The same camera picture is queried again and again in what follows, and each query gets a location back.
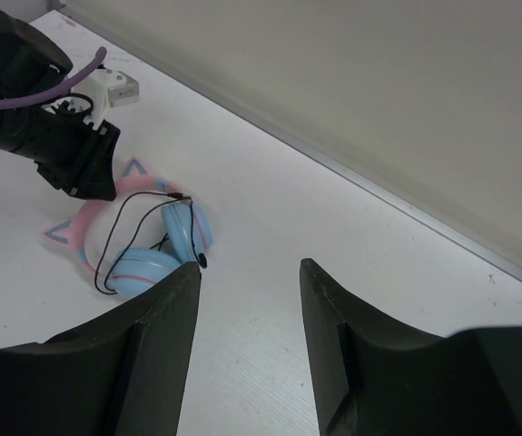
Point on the rear metal table rail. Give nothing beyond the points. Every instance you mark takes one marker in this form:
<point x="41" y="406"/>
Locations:
<point x="417" y="102"/>

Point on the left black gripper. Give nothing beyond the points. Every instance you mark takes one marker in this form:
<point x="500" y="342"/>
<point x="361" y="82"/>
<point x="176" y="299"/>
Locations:
<point x="71" y="156"/>

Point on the pink blue cat-ear headphones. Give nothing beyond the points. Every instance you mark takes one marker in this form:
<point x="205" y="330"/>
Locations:
<point x="150" y="229"/>

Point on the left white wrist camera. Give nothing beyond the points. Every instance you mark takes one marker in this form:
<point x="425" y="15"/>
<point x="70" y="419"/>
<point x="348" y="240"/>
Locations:
<point x="101" y="91"/>

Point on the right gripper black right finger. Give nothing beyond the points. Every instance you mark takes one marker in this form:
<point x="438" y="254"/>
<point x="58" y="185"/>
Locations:
<point x="374" y="375"/>

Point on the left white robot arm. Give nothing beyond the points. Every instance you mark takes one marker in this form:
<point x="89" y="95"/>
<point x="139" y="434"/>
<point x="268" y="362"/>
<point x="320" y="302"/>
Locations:
<point x="34" y="72"/>

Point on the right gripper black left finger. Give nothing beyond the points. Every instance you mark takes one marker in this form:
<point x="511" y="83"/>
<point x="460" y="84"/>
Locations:
<point x="122" y="373"/>

